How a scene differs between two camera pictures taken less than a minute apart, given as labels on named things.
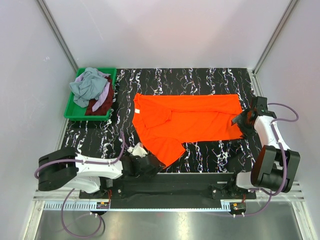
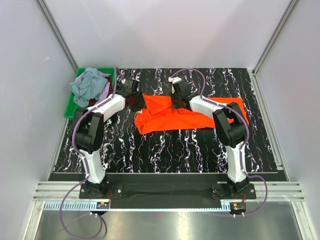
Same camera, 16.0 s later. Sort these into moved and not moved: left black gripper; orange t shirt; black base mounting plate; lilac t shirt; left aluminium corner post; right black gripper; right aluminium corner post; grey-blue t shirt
Moved: left black gripper; orange t shirt; right black gripper
Not moved: lilac t shirt; left aluminium corner post; grey-blue t shirt; right aluminium corner post; black base mounting plate
